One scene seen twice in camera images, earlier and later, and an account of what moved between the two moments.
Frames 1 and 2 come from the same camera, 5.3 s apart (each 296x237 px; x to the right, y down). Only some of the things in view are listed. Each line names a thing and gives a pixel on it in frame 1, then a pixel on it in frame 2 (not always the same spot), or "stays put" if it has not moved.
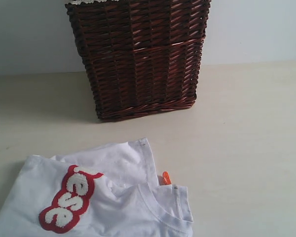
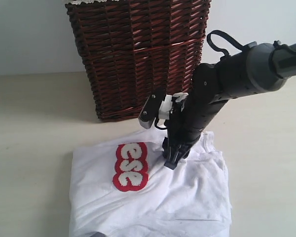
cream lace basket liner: [88, 1] stays put
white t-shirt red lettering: [110, 189] -> [124, 188]
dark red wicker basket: [141, 57] stays put
